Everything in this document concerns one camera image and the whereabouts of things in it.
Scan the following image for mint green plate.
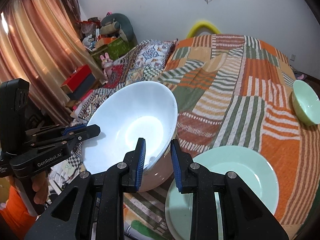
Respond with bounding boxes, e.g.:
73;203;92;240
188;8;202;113
165;146;279;239

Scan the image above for yellow foam hoop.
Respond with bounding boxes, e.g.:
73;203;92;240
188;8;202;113
186;21;221;38

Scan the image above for orange striped patchwork blanket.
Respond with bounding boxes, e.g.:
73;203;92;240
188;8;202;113
122;33;316;240

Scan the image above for mint green bowl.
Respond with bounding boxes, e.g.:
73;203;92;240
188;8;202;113
292;80;320;126

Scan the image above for white patterned bowl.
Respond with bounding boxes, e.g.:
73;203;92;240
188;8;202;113
81;81;178;174

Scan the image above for white wall socket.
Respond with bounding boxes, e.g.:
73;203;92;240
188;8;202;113
290;54;296;61

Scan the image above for pink orange curtain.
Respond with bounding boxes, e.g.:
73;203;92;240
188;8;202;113
1;0;103;125

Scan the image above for grey stuffed plush toy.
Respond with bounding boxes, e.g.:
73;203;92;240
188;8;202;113
100;13;134;42

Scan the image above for pink bunny toy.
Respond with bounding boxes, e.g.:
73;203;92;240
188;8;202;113
100;53;113;80

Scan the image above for green cardboard box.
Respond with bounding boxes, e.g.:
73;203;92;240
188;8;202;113
90;37;135;66

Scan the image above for dark blue box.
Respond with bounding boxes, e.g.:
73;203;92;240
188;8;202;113
67;74;96;100

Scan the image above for red box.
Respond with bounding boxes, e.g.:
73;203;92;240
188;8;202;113
60;64;92;94

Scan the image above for person's left hand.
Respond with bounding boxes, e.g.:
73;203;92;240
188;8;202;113
31;171;49;204

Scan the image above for pink bowl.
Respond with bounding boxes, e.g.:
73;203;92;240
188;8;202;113
138;152;173;192

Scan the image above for colourful geometric patterned quilt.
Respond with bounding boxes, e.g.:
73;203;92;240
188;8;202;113
47;39;179;193

